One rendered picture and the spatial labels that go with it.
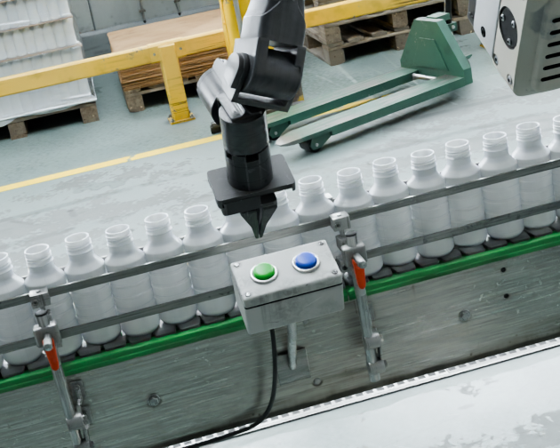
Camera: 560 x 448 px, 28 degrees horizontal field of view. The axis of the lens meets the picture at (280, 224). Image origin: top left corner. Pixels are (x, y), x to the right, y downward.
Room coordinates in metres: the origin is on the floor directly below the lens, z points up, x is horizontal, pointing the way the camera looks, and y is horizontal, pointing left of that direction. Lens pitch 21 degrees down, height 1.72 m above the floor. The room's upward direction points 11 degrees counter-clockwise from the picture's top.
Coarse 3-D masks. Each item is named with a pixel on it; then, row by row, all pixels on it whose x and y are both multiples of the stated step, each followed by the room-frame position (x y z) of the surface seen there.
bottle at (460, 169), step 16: (448, 144) 1.63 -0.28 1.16; (464, 144) 1.63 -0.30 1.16; (448, 160) 1.62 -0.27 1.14; (464, 160) 1.61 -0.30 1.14; (448, 176) 1.61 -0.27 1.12; (464, 176) 1.59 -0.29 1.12; (480, 176) 1.61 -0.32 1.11; (464, 192) 1.59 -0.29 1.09; (480, 192) 1.61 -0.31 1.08; (464, 208) 1.59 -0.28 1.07; (480, 208) 1.60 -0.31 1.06; (464, 224) 1.59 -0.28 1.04; (464, 240) 1.60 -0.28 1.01; (480, 240) 1.60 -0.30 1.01
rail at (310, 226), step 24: (528, 168) 1.60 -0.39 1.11; (552, 168) 1.60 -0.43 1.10; (432, 192) 1.57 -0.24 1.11; (456, 192) 1.58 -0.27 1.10; (360, 216) 1.55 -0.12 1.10; (504, 216) 1.59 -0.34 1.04; (528, 216) 1.60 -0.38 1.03; (240, 240) 1.52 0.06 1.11; (264, 240) 1.53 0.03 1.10; (408, 240) 1.57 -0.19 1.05; (432, 240) 1.57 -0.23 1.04; (144, 264) 1.50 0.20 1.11; (168, 264) 1.51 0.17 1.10; (48, 288) 1.48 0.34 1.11; (72, 288) 1.48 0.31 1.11; (144, 312) 1.50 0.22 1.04
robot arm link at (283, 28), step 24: (264, 0) 1.30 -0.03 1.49; (288, 0) 1.30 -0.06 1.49; (264, 24) 1.28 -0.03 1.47; (288, 24) 1.29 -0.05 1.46; (240, 48) 1.30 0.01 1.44; (264, 48) 1.27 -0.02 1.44; (288, 48) 1.31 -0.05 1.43; (264, 72) 1.27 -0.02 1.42; (288, 72) 1.28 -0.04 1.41; (264, 96) 1.29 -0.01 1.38; (288, 96) 1.29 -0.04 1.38
